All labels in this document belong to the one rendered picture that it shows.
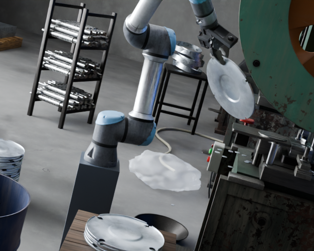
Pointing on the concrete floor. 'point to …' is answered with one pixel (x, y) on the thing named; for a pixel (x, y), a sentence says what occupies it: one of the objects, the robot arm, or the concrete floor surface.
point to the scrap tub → (6, 212)
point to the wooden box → (78, 226)
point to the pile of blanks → (7, 166)
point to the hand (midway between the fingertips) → (225, 62)
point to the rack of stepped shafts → (71, 62)
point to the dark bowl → (164, 224)
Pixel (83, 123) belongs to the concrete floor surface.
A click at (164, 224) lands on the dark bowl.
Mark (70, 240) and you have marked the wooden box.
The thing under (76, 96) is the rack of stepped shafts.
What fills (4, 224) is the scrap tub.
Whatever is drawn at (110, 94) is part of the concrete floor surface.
